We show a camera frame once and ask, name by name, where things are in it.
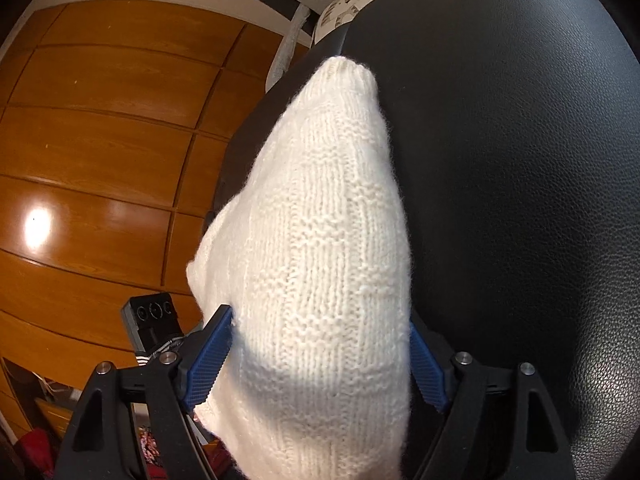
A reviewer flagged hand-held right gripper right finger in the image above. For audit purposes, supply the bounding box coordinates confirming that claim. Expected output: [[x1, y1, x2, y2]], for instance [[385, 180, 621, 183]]
[[407, 310, 578, 480]]

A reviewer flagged cat print pillow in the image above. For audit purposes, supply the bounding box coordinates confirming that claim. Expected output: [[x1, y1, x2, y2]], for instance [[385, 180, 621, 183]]
[[315, 0, 446, 43]]

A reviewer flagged cream knitted sweater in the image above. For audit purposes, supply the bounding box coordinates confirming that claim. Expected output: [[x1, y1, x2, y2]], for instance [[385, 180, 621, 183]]
[[186, 56, 416, 480]]

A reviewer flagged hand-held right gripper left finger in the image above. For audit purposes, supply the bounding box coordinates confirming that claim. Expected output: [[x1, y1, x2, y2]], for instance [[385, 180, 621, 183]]
[[55, 304, 235, 480]]

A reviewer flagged wooden panelled wardrobe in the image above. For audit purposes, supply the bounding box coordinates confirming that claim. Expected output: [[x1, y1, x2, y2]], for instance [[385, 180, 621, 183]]
[[0, 0, 311, 441]]

